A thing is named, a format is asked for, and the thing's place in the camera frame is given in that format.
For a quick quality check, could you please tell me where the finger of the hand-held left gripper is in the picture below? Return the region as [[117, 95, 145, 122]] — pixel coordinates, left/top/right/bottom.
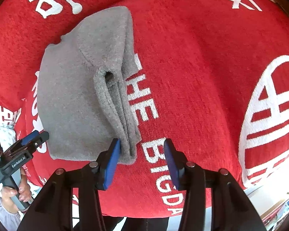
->
[[20, 131, 50, 155], [3, 130, 40, 156]]

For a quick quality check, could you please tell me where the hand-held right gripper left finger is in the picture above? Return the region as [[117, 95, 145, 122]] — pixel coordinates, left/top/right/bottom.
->
[[17, 138, 122, 231]]

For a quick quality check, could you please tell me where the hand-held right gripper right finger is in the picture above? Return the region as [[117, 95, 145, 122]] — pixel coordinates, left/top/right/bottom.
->
[[163, 138, 268, 231]]

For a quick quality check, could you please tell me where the grey knit sweater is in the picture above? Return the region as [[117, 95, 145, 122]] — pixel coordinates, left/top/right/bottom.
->
[[36, 5, 142, 166]]

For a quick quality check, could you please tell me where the person's left forearm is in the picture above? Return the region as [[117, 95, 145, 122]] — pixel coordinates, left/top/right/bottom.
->
[[0, 196, 22, 231]]

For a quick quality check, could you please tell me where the person's left hand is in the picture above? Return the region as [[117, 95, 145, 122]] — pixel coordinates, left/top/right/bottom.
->
[[0, 170, 34, 203]]

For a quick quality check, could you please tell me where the light floral cloth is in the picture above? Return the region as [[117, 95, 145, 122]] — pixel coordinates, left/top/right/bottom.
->
[[0, 105, 22, 154]]

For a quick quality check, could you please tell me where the red printed blanket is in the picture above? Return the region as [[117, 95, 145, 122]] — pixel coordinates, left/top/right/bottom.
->
[[0, 0, 289, 219]]

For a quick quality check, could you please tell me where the white furniture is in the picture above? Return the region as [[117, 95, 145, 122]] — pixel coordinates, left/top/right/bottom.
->
[[243, 173, 289, 225]]

